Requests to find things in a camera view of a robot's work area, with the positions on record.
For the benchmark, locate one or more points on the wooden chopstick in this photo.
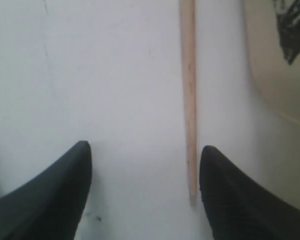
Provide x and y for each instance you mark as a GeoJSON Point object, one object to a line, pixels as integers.
{"type": "Point", "coordinates": [188, 47]}

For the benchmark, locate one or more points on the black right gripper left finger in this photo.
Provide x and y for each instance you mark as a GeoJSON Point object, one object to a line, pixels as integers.
{"type": "Point", "coordinates": [50, 206]}

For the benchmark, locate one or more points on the cream bin with triangle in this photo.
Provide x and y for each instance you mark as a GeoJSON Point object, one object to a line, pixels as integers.
{"type": "Point", "coordinates": [273, 41]}

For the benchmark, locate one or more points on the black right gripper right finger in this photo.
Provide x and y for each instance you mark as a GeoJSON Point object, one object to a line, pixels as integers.
{"type": "Point", "coordinates": [237, 207]}

